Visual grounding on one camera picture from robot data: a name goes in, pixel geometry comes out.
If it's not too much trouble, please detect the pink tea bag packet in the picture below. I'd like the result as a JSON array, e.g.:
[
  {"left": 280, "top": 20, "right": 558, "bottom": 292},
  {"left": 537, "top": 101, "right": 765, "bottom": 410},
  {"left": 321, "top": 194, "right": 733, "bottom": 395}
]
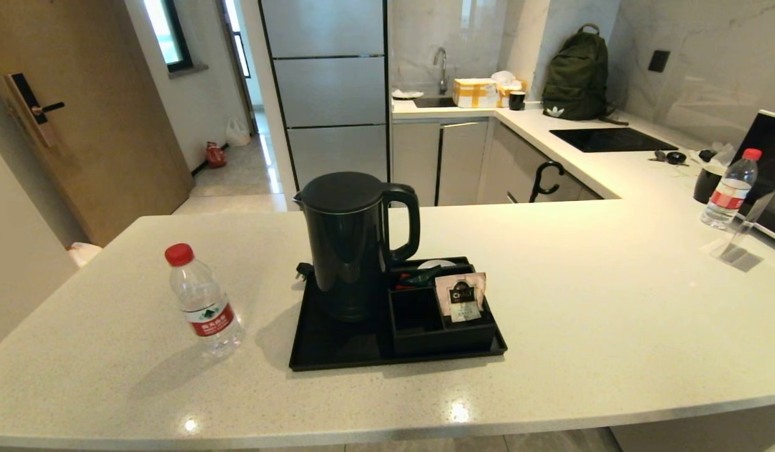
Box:
[{"left": 435, "top": 272, "right": 487, "bottom": 323}]

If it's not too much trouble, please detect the white box yellow tape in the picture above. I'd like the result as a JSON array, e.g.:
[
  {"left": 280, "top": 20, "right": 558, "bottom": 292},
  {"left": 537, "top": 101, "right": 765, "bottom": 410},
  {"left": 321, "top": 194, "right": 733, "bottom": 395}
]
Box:
[{"left": 452, "top": 78, "right": 500, "bottom": 109}]

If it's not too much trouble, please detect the clear water bottle green logo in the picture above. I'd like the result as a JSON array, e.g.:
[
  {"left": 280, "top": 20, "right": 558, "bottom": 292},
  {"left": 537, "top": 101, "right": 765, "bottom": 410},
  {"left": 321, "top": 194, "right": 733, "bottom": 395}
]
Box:
[{"left": 164, "top": 243, "right": 245, "bottom": 358}]

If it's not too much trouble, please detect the silver refrigerator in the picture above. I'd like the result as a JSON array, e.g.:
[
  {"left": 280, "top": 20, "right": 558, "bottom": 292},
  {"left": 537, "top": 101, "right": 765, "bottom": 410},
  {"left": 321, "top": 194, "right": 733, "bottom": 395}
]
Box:
[{"left": 259, "top": 0, "right": 391, "bottom": 205}]

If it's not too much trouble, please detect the wooden door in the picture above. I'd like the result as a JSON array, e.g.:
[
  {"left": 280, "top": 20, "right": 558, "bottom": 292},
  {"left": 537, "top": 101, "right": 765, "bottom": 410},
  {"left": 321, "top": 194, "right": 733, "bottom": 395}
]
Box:
[{"left": 0, "top": 0, "right": 195, "bottom": 247}]

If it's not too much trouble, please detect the chrome sink faucet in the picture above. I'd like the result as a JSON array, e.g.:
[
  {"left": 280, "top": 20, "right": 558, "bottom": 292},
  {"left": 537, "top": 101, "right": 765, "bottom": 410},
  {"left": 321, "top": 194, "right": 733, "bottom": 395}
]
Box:
[{"left": 433, "top": 47, "right": 449, "bottom": 95}]

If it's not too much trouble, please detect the green backpack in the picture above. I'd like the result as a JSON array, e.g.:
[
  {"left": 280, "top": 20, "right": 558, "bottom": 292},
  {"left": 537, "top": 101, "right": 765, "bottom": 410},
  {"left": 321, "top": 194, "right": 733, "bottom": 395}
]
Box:
[{"left": 542, "top": 24, "right": 629, "bottom": 125}]

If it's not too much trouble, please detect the dark framed window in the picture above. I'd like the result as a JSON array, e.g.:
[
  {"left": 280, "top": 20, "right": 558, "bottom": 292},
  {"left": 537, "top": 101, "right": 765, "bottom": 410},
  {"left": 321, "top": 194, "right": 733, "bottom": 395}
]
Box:
[{"left": 142, "top": 0, "right": 193, "bottom": 73}]

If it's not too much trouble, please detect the black rectangular serving tray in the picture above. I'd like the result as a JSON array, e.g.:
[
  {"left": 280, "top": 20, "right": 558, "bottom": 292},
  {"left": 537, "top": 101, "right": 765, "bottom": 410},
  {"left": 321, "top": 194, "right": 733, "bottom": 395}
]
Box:
[{"left": 289, "top": 256, "right": 508, "bottom": 372}]

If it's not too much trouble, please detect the black compartment organizer box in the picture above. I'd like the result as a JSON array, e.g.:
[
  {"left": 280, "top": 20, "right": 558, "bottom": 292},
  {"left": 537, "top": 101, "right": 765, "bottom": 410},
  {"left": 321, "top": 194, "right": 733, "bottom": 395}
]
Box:
[{"left": 387, "top": 264, "right": 498, "bottom": 357}]

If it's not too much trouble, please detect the dark green red sachet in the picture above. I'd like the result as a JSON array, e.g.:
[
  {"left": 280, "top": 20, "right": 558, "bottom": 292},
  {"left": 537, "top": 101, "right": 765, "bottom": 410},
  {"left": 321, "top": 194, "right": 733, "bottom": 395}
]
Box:
[{"left": 393, "top": 265, "right": 444, "bottom": 291}]

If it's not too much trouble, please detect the crumpled clear plastic wrap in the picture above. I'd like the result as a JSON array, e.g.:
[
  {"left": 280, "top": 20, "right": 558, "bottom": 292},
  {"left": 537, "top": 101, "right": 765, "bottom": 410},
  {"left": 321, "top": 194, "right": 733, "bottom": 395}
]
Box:
[{"left": 699, "top": 143, "right": 737, "bottom": 169}]

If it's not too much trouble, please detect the grey cabinet door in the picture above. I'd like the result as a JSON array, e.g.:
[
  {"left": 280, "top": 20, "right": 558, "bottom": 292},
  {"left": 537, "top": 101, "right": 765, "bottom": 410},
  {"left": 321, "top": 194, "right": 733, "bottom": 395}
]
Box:
[
  {"left": 439, "top": 121, "right": 489, "bottom": 207},
  {"left": 392, "top": 121, "right": 441, "bottom": 207}
]

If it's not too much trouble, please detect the grey corner cabinet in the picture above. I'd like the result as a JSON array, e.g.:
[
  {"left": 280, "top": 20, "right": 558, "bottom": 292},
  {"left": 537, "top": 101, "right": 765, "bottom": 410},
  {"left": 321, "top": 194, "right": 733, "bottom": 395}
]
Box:
[{"left": 478, "top": 119, "right": 604, "bottom": 205}]

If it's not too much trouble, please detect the black door lock handle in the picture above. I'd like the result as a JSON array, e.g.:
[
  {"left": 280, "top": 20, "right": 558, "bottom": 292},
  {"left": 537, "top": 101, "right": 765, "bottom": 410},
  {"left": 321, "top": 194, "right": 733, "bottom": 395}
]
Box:
[{"left": 4, "top": 73, "right": 66, "bottom": 148}]

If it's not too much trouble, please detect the black electric kettle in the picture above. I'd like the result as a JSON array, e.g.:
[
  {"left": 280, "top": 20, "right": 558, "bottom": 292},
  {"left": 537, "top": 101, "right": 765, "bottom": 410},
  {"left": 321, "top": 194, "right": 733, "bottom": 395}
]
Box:
[{"left": 292, "top": 171, "right": 421, "bottom": 323}]

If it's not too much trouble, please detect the white framed black appliance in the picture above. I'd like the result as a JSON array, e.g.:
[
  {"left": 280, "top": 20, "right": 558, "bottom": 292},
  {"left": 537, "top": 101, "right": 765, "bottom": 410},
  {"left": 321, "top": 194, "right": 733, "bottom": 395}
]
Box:
[{"left": 732, "top": 110, "right": 775, "bottom": 247}]

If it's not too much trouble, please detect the black induction cooktop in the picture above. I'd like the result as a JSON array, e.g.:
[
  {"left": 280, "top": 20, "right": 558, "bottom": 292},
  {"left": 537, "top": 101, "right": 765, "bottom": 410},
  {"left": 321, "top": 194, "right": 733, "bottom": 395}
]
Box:
[{"left": 549, "top": 127, "right": 679, "bottom": 153}]

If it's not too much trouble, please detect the white plastic bag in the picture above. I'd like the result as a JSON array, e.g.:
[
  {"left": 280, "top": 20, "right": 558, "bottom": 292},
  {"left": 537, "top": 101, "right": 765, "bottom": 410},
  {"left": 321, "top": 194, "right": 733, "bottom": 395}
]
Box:
[{"left": 225, "top": 117, "right": 252, "bottom": 147}]

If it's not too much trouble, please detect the clear water bottle red label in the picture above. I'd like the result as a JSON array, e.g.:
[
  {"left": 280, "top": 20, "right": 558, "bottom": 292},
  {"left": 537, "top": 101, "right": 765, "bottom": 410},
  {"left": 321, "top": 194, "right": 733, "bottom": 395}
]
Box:
[{"left": 700, "top": 148, "right": 762, "bottom": 230}]

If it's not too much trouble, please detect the black cylindrical container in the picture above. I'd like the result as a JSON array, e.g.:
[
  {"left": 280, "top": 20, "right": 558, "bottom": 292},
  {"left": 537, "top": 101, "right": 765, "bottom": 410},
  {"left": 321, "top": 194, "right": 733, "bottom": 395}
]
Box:
[{"left": 693, "top": 164, "right": 724, "bottom": 204}]

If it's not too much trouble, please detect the clear acrylic sign holder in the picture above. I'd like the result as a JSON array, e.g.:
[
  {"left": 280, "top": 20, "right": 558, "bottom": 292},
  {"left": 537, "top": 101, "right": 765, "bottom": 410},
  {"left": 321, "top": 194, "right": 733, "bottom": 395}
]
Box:
[{"left": 708, "top": 188, "right": 775, "bottom": 272}]

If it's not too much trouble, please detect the black umbrella hook handle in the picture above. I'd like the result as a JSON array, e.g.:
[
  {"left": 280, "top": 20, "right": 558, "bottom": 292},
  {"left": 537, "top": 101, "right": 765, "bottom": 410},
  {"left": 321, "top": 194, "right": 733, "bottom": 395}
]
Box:
[{"left": 529, "top": 161, "right": 565, "bottom": 203}]

